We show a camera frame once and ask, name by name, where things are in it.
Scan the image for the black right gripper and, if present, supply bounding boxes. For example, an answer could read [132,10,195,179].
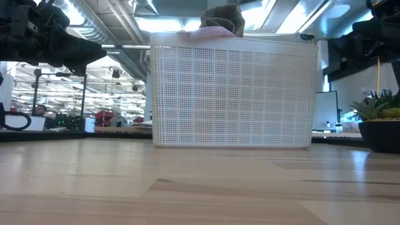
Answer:
[327,0,400,75]

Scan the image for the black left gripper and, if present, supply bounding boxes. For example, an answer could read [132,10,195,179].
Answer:
[0,0,108,76]

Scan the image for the beige khaki garment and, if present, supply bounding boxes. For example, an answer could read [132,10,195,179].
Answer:
[199,4,246,39]

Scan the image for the pink garment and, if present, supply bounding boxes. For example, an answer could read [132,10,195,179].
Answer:
[176,26,238,40]

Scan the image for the white screen panel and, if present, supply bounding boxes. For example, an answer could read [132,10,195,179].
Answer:
[313,90,339,131]

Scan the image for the red background cart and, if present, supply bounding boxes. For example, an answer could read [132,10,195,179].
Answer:
[94,110,116,128]

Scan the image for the person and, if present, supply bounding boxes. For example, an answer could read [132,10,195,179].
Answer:
[33,104,56,131]

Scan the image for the white box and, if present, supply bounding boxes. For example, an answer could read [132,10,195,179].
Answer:
[0,114,47,132]

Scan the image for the potted succulent in black pot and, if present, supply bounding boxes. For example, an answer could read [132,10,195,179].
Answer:
[349,88,400,154]

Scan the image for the white woven plastic laundry basket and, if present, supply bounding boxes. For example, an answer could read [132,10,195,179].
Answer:
[149,31,319,149]

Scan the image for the background black stand frame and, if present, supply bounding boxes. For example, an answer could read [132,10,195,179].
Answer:
[31,67,89,133]

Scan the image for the black aluminium table frame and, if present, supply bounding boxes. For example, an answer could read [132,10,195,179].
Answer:
[0,130,371,148]

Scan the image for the black cable loop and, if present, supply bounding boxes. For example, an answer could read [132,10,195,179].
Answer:
[0,110,33,132]

